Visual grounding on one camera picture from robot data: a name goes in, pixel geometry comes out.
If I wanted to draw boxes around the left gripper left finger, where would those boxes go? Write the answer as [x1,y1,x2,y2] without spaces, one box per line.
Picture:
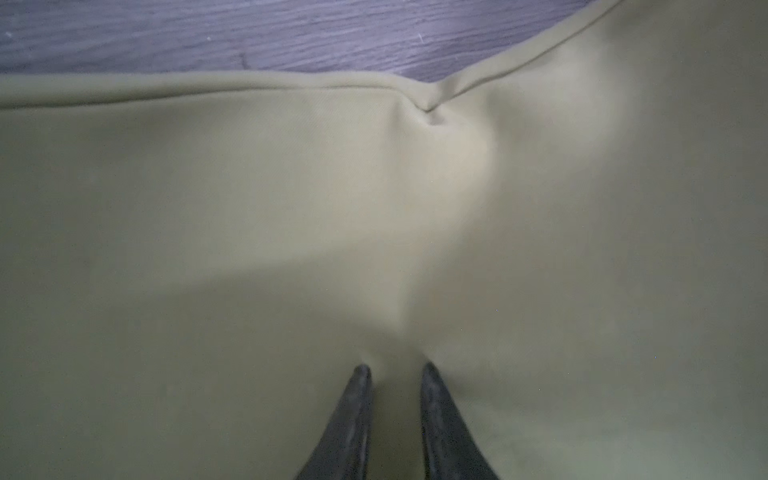
[296,364,372,480]

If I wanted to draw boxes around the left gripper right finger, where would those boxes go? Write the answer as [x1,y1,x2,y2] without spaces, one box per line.
[420,362,499,480]

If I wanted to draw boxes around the olive green skirt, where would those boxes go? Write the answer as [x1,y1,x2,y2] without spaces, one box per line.
[1,1,767,479]

